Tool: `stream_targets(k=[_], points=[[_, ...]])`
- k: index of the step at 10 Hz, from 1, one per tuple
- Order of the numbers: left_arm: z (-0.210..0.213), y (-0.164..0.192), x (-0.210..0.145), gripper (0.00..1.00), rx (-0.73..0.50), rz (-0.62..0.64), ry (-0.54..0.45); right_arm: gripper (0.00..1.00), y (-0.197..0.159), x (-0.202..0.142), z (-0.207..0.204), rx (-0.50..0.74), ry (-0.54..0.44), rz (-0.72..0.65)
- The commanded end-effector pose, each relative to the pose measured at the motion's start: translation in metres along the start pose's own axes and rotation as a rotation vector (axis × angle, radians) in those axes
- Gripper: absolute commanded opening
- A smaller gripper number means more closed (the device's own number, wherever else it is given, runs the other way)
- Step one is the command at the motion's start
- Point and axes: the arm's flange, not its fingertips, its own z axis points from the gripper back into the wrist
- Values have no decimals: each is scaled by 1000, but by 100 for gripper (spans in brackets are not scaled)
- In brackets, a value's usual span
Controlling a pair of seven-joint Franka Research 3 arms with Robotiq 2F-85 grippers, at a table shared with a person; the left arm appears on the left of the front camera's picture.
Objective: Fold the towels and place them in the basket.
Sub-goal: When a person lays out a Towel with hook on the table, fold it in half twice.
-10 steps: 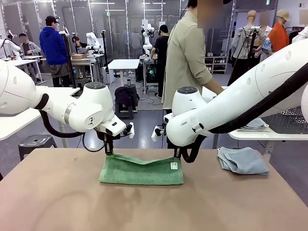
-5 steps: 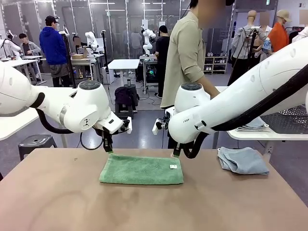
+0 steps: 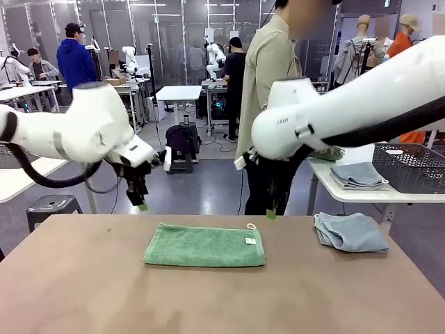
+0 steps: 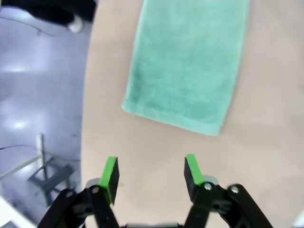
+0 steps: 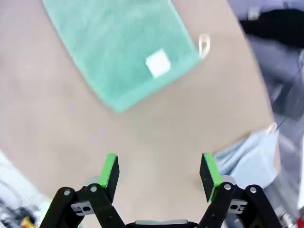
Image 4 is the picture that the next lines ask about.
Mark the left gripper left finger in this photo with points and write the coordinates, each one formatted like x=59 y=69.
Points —
x=104 y=190

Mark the green terry towel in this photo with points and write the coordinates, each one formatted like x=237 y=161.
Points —
x=185 y=71

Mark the white rounded-corner table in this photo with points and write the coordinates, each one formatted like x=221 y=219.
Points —
x=14 y=213

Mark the grey plastic stool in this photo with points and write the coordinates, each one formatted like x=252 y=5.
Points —
x=47 y=187

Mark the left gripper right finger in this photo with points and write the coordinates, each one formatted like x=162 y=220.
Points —
x=202 y=197

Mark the person in beige shirt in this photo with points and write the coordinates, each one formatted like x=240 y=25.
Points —
x=59 y=9

